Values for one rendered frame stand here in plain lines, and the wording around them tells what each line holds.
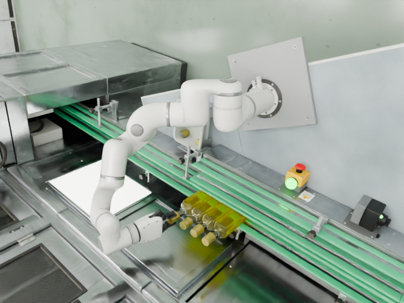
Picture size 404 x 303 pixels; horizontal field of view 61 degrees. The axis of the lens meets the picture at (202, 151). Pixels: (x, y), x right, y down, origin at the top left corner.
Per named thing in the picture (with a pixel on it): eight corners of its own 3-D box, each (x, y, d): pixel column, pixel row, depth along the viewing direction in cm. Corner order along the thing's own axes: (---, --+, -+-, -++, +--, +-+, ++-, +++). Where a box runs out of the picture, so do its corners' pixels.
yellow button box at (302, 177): (291, 178, 143) (282, 185, 137) (295, 163, 139) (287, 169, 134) (306, 186, 139) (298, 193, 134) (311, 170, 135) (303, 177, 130)
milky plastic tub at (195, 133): (184, 134, 175) (172, 139, 169) (188, 92, 164) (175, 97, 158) (210, 147, 166) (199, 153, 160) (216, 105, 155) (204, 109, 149)
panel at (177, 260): (102, 162, 192) (44, 186, 169) (102, 157, 191) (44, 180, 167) (231, 248, 146) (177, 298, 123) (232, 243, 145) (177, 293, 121)
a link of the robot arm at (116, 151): (144, 181, 114) (152, 175, 129) (153, 118, 112) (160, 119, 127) (96, 174, 114) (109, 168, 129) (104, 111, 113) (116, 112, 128)
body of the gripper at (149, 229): (137, 250, 127) (163, 239, 133) (137, 229, 122) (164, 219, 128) (128, 237, 132) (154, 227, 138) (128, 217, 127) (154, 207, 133)
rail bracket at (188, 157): (193, 171, 160) (175, 181, 151) (197, 139, 151) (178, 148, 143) (198, 173, 158) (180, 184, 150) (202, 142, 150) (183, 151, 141)
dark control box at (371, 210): (356, 210, 128) (349, 220, 123) (364, 193, 124) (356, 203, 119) (379, 221, 124) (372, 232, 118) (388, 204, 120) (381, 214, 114)
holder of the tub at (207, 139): (184, 143, 178) (174, 148, 172) (189, 93, 164) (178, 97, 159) (210, 156, 169) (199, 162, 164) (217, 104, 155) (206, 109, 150)
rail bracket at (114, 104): (121, 117, 200) (88, 128, 184) (121, 89, 192) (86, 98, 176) (127, 120, 198) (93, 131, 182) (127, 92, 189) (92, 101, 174)
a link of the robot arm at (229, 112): (232, 119, 129) (207, 131, 117) (233, 85, 123) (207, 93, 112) (255, 124, 123) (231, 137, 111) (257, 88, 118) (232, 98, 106)
